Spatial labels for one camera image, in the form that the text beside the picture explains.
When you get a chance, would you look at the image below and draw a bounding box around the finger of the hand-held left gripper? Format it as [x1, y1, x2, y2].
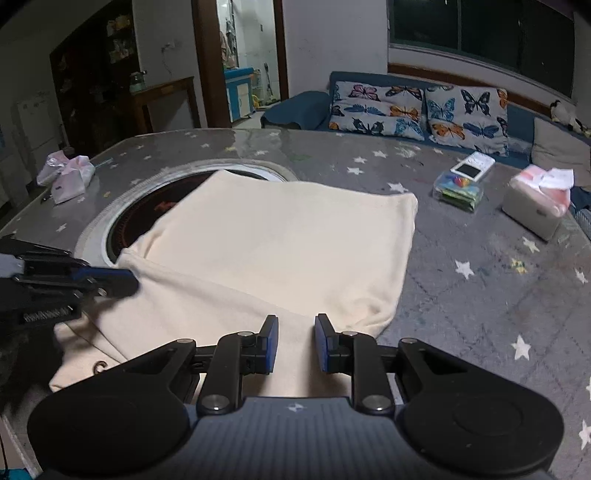
[0, 234, 140, 286]
[11, 274, 139, 301]

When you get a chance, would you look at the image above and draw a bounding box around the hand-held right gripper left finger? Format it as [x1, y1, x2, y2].
[106, 315, 280, 416]

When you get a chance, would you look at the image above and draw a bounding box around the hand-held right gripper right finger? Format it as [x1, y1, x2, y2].
[314, 314, 481, 415]

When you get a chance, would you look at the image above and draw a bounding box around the cream garment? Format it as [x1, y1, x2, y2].
[48, 170, 419, 398]

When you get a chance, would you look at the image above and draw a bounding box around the round built-in cooker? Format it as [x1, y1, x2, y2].
[74, 159, 298, 269]

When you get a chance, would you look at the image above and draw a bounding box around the pink plastic bag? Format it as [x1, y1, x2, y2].
[37, 150, 96, 205]

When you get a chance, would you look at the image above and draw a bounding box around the grey star-printed tablecloth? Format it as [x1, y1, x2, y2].
[0, 127, 591, 480]

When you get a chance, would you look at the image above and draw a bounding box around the white refrigerator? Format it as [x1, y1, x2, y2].
[0, 90, 63, 195]

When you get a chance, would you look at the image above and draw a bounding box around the wooden side table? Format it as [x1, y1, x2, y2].
[128, 76, 201, 134]

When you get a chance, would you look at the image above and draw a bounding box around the clear packet of colourful items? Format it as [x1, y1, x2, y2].
[433, 170, 484, 212]

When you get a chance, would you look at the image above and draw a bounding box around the dark wooden shelf cabinet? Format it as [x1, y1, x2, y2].
[49, 0, 141, 145]

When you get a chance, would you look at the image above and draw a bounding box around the blue and white cabinet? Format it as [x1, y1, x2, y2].
[224, 67, 256, 122]

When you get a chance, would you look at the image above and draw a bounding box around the white handheld device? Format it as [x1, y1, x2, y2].
[451, 151, 496, 181]

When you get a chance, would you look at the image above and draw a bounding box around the blue sofa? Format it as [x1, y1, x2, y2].
[260, 71, 591, 222]

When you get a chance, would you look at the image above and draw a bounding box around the butterfly-printed cushion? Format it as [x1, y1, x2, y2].
[329, 81, 426, 141]
[425, 85, 509, 157]

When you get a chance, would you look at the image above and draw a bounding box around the white tissue box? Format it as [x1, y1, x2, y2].
[502, 182, 566, 241]

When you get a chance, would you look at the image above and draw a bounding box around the pink tissue packet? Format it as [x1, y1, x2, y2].
[509, 164, 574, 217]

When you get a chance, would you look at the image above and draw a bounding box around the beige cushion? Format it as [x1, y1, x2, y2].
[531, 117, 591, 190]

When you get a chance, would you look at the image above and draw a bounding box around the black and white plush toy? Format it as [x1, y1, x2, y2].
[549, 99, 591, 136]

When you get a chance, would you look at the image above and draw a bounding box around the dark window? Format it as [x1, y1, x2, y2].
[388, 0, 578, 99]

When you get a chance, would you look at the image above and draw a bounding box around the brown door frame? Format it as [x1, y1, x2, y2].
[191, 0, 289, 129]

